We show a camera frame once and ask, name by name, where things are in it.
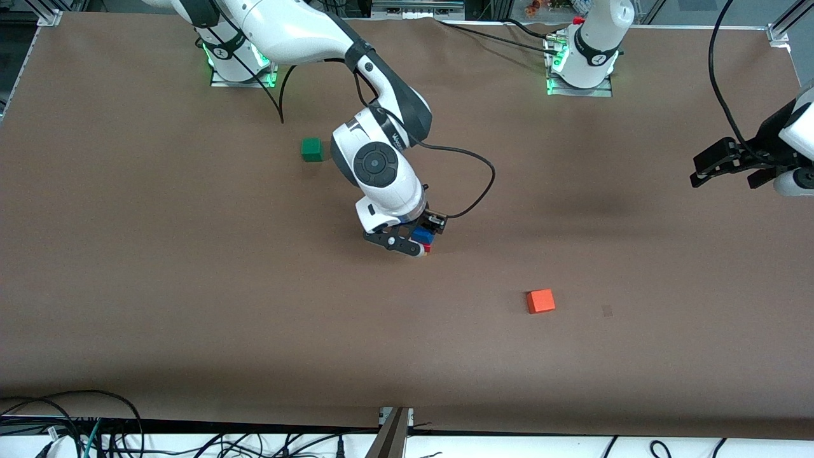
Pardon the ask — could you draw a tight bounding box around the black looped cable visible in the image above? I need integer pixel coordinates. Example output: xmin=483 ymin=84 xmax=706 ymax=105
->
xmin=0 ymin=389 xmax=146 ymax=458

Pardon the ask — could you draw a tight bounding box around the teal cable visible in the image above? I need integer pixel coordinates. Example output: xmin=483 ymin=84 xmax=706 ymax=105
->
xmin=83 ymin=419 xmax=104 ymax=458

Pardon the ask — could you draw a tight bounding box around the aluminium frame corner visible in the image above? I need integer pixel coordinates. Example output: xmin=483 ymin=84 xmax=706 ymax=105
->
xmin=22 ymin=0 xmax=64 ymax=27
xmin=766 ymin=0 xmax=814 ymax=46

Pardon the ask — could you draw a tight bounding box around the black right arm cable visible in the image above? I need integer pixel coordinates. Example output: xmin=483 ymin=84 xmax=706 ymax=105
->
xmin=216 ymin=45 xmax=497 ymax=220

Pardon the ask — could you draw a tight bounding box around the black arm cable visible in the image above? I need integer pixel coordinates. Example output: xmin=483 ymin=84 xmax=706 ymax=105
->
xmin=708 ymin=0 xmax=773 ymax=167
xmin=216 ymin=45 xmax=497 ymax=220

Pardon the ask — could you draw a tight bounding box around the orange cube block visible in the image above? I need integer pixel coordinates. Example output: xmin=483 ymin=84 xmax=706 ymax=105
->
xmin=526 ymin=289 xmax=556 ymax=315

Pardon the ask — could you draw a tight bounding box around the grey metal post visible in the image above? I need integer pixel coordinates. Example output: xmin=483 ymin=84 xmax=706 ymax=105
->
xmin=364 ymin=407 xmax=415 ymax=458

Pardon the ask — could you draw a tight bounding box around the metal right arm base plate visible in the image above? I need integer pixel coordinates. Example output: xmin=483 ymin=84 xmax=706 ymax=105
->
xmin=210 ymin=29 xmax=280 ymax=88

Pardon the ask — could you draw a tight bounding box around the brown paper table cover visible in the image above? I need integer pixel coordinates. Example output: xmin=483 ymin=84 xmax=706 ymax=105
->
xmin=0 ymin=13 xmax=814 ymax=440

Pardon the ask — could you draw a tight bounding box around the metal rack unit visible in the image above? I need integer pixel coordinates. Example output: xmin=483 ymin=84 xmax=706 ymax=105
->
xmin=371 ymin=0 xmax=466 ymax=20

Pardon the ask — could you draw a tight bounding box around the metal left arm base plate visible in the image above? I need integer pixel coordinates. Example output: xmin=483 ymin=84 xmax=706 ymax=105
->
xmin=546 ymin=38 xmax=614 ymax=97

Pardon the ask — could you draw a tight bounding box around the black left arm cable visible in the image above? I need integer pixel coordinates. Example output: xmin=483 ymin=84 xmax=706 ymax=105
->
xmin=708 ymin=0 xmax=773 ymax=167

